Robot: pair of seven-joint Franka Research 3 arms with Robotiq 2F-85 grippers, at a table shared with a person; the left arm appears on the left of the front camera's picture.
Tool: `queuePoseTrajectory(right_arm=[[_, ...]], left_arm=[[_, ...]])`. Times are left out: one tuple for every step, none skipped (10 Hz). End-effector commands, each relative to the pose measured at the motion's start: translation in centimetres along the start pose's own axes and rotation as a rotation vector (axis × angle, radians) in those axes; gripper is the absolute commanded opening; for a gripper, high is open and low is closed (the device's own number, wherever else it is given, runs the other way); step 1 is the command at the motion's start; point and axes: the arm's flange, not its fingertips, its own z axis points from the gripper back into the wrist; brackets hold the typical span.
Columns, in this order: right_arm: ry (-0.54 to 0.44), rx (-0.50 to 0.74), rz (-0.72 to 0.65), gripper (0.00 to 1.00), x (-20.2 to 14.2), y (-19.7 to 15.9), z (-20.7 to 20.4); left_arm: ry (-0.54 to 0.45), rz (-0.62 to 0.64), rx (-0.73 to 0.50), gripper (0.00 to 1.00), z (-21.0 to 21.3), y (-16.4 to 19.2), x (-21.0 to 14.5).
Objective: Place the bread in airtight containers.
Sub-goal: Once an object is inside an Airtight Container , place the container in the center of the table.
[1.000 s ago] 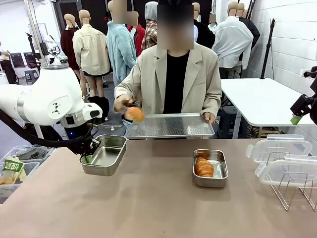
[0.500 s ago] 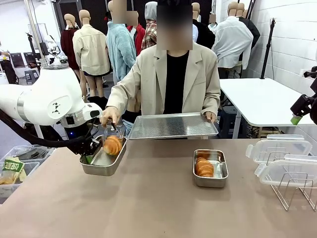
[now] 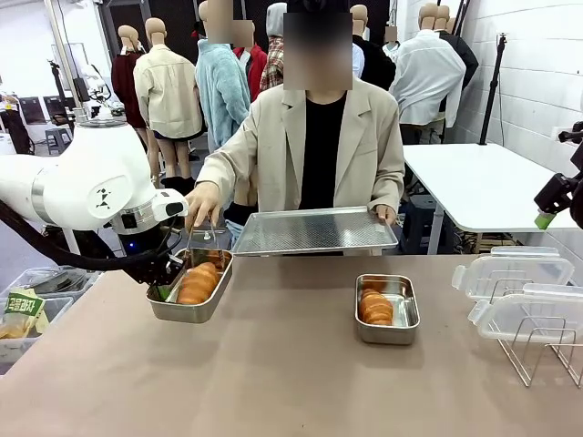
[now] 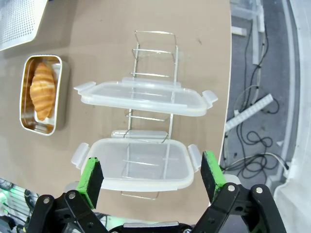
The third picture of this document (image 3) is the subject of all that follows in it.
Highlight dark stool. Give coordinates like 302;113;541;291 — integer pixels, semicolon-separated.
400;194;439;255

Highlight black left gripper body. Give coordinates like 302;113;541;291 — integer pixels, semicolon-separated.
118;226;187;288

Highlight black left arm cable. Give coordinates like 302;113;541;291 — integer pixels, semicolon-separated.
0;199;183;279

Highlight perforated metal baking tray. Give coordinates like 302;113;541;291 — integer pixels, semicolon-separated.
230;206;400;257

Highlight mannequin in dark red dress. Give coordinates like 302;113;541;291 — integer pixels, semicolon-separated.
111;25;151;137

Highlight mannequin in blue fleece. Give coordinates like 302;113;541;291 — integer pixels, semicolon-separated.
194;0;252;154

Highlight person's left forearm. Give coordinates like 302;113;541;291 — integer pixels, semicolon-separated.
366;149;406;215

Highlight mannequin in black coat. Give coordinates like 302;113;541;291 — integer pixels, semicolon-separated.
436;4;480;92

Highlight metal tongs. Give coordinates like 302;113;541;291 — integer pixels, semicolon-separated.
184;213;227;270

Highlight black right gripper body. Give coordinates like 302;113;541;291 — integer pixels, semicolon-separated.
567;170;583;229

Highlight clear plastic lid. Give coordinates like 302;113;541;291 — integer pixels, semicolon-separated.
467;282;583;343
451;247;576;302

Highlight metal wire rack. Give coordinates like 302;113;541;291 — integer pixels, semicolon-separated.
489;278;583;389

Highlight mannequin in plaid shirt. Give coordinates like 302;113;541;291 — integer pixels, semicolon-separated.
259;2;289;92

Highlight silver metal pole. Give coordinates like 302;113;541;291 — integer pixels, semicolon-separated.
44;0;83;131

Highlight mannequin in white shirt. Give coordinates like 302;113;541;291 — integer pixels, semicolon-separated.
389;2;468;145

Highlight golden ridged bread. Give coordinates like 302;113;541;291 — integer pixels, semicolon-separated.
176;261;220;305
358;288;394;326

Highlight mannequin in cream jacket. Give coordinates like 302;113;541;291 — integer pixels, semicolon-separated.
133;16;205;195

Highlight clear plastic storage bin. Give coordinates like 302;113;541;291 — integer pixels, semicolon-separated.
0;267;99;315
0;295;75;365

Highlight mannequin in black jacket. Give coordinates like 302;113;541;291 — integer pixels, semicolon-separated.
350;4;397;92

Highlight person's right forearm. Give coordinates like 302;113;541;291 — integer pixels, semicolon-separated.
195;145;259;197

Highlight person in beige blazer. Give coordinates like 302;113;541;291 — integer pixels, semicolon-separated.
195;0;406;256

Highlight steel rectangular container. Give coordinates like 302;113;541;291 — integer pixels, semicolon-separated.
145;248;234;324
354;272;421;346

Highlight mannequin in red jacket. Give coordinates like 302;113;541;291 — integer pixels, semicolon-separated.
231;20;269;104

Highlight white table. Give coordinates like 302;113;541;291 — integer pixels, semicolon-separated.
403;143;583;256

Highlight person's left hand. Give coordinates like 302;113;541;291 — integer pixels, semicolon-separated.
373;203;398;228

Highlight green snack bag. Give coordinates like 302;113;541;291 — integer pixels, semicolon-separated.
0;288;50;340

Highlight person's right hand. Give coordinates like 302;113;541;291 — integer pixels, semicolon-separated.
184;180;225;229

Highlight grey stool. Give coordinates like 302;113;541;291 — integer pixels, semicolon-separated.
44;128;74;157

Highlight black tripod stand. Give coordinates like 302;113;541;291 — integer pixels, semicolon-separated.
477;32;509;147

